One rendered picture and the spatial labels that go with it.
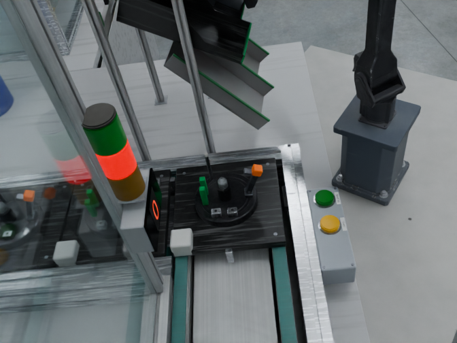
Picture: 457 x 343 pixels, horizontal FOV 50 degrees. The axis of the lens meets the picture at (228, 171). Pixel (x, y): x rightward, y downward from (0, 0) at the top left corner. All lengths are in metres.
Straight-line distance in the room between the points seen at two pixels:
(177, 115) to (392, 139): 0.69
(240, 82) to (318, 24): 2.20
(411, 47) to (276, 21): 0.91
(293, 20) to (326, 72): 1.94
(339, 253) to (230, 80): 0.51
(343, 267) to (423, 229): 0.27
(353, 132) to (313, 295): 0.36
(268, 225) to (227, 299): 0.17
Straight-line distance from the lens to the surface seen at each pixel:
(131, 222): 0.77
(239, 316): 1.01
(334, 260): 1.01
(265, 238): 1.03
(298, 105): 1.47
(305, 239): 1.05
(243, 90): 1.26
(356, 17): 3.51
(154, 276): 0.96
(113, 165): 0.71
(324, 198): 1.09
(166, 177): 1.18
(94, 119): 0.67
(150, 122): 1.51
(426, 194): 1.27
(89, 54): 1.91
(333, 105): 1.47
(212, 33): 1.15
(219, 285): 1.05
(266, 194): 1.10
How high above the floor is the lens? 1.82
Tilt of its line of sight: 47 degrees down
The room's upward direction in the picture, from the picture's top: 11 degrees counter-clockwise
